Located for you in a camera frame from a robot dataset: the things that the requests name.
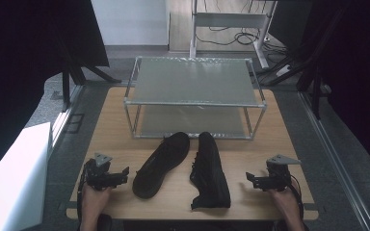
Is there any person's left hand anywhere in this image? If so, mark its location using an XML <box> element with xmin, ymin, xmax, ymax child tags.
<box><xmin>81</xmin><ymin>184</ymin><xmax>112</xmax><ymax>222</ymax></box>

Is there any person's right hand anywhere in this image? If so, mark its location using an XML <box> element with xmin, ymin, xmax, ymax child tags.
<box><xmin>267</xmin><ymin>187</ymin><xmax>299</xmax><ymax>220</ymax></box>

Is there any black shoe sole up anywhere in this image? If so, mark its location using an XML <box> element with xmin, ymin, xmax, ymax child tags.
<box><xmin>131</xmin><ymin>131</ymin><xmax>192</xmax><ymax>199</ymax></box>

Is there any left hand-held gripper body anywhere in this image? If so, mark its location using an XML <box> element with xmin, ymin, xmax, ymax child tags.
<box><xmin>84</xmin><ymin>152</ymin><xmax>117</xmax><ymax>193</ymax></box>

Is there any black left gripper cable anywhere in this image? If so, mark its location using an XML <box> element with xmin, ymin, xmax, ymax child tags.
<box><xmin>76</xmin><ymin>162</ymin><xmax>90</xmax><ymax>231</ymax></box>

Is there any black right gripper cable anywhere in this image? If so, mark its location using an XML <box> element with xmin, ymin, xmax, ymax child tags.
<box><xmin>289</xmin><ymin>174</ymin><xmax>305</xmax><ymax>222</ymax></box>

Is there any white power strip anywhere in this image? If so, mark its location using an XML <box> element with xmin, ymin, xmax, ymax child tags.
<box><xmin>275</xmin><ymin>64</ymin><xmax>292</xmax><ymax>78</ymax></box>

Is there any white box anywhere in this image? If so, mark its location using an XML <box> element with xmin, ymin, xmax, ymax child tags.
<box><xmin>0</xmin><ymin>121</ymin><xmax>53</xmax><ymax>231</ymax></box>

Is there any metal floor rail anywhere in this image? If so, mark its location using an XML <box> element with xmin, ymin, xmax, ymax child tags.
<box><xmin>49</xmin><ymin>84</ymin><xmax>85</xmax><ymax>152</ymax></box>
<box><xmin>298</xmin><ymin>90</ymin><xmax>370</xmax><ymax>231</ymax></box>

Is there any white metal desk frame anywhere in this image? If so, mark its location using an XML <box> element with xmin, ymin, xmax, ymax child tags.
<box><xmin>189</xmin><ymin>0</ymin><xmax>278</xmax><ymax>70</ymax></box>

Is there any black curtain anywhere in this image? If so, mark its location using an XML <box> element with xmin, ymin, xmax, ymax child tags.
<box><xmin>307</xmin><ymin>0</ymin><xmax>370</xmax><ymax>181</ymax></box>
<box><xmin>0</xmin><ymin>0</ymin><xmax>111</xmax><ymax>186</ymax></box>

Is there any grey two-tier shoe rack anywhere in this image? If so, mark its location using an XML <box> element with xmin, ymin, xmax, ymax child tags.
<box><xmin>122</xmin><ymin>56</ymin><xmax>268</xmax><ymax>141</ymax></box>

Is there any dark floor outlet cover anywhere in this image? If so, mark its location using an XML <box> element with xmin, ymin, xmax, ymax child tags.
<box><xmin>65</xmin><ymin>113</ymin><xmax>86</xmax><ymax>135</ymax></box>

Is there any black metal stand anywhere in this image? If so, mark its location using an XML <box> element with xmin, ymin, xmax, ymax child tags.
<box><xmin>259</xmin><ymin>0</ymin><xmax>348</xmax><ymax>121</ymax></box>
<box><xmin>59</xmin><ymin>38</ymin><xmax>123</xmax><ymax>114</ymax></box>

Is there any coiled black floor cable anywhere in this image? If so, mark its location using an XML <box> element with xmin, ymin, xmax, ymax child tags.
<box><xmin>233</xmin><ymin>31</ymin><xmax>260</xmax><ymax>46</ymax></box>

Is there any black shoe on its side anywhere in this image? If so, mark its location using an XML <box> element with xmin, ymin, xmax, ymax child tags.
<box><xmin>189</xmin><ymin>131</ymin><xmax>232</xmax><ymax>212</ymax></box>

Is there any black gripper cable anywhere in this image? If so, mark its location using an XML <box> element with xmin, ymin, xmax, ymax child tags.
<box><xmin>289</xmin><ymin>174</ymin><xmax>305</xmax><ymax>222</ymax></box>
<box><xmin>76</xmin><ymin>162</ymin><xmax>90</xmax><ymax>231</ymax></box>

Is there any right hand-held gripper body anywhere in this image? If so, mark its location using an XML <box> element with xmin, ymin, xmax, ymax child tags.
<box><xmin>262</xmin><ymin>154</ymin><xmax>303</xmax><ymax>193</ymax></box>

